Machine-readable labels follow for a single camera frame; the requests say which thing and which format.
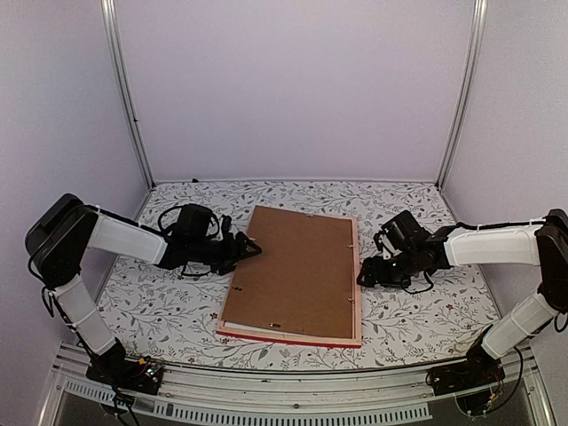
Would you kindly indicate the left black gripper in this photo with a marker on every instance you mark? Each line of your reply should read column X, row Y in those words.
column 232, row 254

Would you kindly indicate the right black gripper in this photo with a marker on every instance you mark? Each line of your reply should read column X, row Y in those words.
column 372, row 269

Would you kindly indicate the red wooden picture frame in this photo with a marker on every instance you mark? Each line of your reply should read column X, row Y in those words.
column 355, row 310

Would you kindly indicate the brown cardboard backing board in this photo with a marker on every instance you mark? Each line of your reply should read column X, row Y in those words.
column 293, row 275

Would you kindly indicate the cat photo print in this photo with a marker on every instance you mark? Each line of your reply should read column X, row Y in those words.
column 229, row 328

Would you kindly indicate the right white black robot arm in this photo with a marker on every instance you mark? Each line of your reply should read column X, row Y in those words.
column 407, row 249

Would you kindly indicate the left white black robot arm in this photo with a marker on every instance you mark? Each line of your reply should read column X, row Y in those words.
column 72, row 233

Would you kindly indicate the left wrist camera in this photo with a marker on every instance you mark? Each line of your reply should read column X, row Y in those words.
column 226, row 226

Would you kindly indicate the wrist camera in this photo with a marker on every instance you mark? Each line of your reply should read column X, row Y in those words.
column 226, row 226
column 383, row 244

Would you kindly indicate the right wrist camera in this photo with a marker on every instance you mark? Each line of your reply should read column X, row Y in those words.
column 383, row 244

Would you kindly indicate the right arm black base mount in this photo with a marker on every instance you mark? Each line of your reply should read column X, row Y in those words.
column 478, row 369

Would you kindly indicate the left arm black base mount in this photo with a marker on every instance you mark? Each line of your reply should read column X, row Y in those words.
column 143, row 374

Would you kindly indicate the right aluminium corner post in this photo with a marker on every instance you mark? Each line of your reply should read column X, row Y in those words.
column 474, row 46

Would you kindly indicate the aluminium corner post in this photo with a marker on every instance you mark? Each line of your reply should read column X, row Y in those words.
column 474, row 46
column 116, row 55

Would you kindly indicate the left aluminium corner post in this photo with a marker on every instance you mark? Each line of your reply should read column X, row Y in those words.
column 116, row 55

